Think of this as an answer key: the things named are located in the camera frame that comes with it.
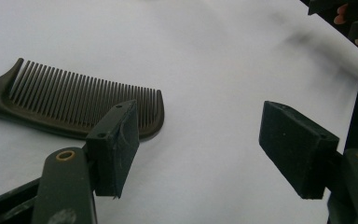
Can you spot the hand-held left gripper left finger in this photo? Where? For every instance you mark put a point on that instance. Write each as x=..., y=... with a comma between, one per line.
x=112, y=149

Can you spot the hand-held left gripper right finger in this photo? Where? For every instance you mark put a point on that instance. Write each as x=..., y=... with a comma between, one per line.
x=295, y=149

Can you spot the dark brown comb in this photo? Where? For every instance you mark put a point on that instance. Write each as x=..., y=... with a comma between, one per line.
x=74, y=105

